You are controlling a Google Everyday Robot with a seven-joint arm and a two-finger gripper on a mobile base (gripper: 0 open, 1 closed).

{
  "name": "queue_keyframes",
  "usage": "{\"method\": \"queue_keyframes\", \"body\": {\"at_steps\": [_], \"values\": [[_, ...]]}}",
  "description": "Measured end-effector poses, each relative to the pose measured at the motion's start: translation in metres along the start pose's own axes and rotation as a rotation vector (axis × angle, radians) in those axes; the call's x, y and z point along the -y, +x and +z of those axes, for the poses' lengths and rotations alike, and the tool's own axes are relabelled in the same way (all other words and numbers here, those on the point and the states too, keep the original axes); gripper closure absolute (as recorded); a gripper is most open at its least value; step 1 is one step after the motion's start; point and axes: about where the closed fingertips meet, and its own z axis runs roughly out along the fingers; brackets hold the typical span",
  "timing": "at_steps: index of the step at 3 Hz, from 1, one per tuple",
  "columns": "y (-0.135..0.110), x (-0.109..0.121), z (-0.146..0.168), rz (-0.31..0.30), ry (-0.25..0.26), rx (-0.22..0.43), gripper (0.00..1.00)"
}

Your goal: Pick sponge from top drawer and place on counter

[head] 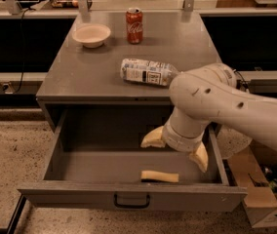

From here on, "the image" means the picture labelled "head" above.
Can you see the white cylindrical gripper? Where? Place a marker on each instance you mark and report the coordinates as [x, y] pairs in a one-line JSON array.
[[179, 139]]

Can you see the yellow green sponge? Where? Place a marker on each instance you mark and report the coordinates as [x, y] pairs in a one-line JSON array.
[[159, 176]]

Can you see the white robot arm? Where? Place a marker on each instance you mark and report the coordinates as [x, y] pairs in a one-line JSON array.
[[209, 94]]

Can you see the open grey top drawer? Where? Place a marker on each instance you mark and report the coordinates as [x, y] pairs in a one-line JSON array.
[[96, 154]]

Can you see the clear plastic water bottle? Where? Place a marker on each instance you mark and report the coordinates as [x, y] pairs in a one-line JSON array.
[[147, 72]]

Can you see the open cardboard box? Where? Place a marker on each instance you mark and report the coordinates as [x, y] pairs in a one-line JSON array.
[[260, 204]]

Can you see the grey metal cabinet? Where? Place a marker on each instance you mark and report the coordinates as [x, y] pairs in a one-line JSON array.
[[80, 75]]

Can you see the red cola can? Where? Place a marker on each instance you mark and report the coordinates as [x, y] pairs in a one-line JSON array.
[[134, 25]]

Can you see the white paper bowl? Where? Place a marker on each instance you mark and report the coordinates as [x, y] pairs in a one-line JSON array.
[[91, 35]]

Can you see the black drawer handle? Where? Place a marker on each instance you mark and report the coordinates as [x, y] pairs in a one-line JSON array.
[[131, 203]]

